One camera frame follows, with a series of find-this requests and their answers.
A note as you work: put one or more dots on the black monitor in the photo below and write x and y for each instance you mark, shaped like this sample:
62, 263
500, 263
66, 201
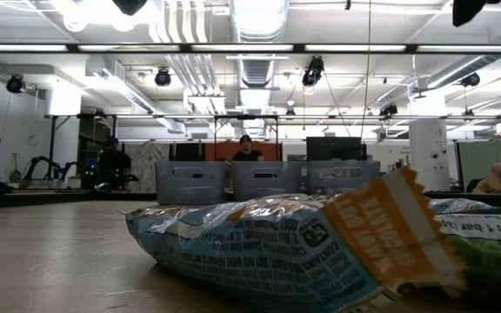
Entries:
333, 148

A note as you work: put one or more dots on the person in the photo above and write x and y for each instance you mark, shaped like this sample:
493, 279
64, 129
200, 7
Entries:
247, 154
497, 182
113, 163

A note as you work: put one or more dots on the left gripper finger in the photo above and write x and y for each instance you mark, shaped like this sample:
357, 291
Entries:
128, 5

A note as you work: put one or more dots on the grey tarp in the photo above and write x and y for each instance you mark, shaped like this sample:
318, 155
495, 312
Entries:
144, 165

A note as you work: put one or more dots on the overhead light bar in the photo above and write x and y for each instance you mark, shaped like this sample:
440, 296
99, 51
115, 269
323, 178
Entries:
185, 48

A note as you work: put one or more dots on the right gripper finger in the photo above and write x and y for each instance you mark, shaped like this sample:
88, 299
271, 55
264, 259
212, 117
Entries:
468, 11

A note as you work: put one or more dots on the black metal rack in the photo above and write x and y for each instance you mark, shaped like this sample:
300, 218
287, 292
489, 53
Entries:
246, 116

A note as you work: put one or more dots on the grey translucent plastic bin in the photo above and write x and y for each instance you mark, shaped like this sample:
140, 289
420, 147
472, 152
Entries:
168, 182
320, 182
276, 187

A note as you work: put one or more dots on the white pillar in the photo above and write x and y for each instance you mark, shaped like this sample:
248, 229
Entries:
429, 148

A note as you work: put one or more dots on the black ceiling spotlight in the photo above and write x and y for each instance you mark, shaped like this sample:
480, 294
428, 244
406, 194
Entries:
15, 84
389, 110
470, 80
162, 78
312, 74

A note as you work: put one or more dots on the blue granola bar orange end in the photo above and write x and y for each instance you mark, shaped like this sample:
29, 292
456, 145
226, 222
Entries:
255, 256

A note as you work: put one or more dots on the black background robot arm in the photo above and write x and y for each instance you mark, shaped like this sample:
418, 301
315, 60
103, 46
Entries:
38, 160

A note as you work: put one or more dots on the silver ventilation duct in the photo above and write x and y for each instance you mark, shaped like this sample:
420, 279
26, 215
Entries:
259, 21

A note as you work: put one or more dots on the white ceiling pipes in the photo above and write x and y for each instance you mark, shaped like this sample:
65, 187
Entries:
176, 26

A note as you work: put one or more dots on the orange partition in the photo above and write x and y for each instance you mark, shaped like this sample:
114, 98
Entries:
220, 152

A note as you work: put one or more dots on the blue-green granola bar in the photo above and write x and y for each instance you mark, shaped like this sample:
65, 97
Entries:
494, 261

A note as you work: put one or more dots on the green partition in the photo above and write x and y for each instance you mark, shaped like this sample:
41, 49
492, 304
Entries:
476, 161

